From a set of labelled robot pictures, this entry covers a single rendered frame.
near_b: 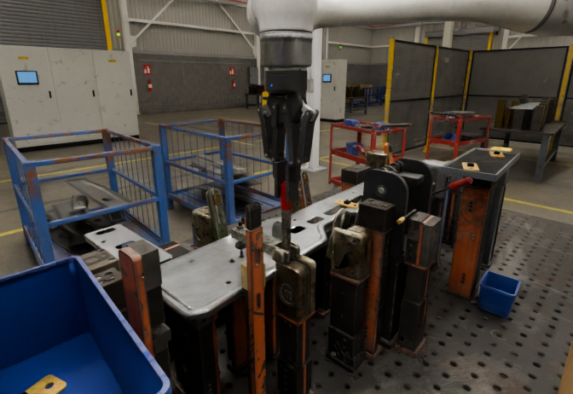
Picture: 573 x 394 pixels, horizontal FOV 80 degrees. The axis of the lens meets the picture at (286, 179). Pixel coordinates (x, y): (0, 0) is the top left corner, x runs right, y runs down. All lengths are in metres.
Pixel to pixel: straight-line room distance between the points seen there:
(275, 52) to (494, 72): 8.24
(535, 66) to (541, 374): 7.72
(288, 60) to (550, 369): 0.99
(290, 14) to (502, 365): 0.97
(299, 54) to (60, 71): 8.09
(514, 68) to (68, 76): 9.13
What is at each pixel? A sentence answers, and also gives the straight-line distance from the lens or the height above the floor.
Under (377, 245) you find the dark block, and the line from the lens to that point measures 0.85.
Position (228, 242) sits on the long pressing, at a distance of 0.90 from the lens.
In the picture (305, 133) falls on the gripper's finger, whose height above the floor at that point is 1.31.
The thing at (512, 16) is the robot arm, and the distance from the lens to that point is 0.80.
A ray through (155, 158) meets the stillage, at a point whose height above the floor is 0.86.
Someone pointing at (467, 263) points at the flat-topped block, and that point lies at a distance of 1.27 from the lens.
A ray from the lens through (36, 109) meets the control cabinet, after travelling 8.49.
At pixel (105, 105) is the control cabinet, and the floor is 0.83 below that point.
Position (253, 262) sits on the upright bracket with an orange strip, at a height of 1.09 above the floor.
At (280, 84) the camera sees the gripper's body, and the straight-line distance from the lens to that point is 0.59.
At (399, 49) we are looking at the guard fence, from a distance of 6.05.
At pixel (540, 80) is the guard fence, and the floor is 1.37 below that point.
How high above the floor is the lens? 1.40
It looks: 16 degrees down
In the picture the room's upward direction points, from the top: straight up
